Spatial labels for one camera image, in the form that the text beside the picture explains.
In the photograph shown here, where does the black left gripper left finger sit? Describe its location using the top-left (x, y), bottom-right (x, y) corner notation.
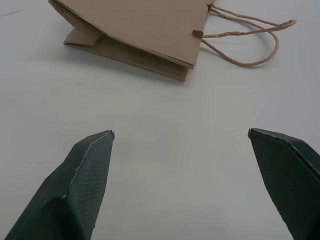
top-left (4, 129), bottom-right (116, 240)

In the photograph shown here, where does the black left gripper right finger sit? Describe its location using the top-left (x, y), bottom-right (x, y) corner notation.
top-left (247, 127), bottom-right (320, 240)

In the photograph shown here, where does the brown paper bag with handles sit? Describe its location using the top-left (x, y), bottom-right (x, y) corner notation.
top-left (47, 0), bottom-right (298, 82)

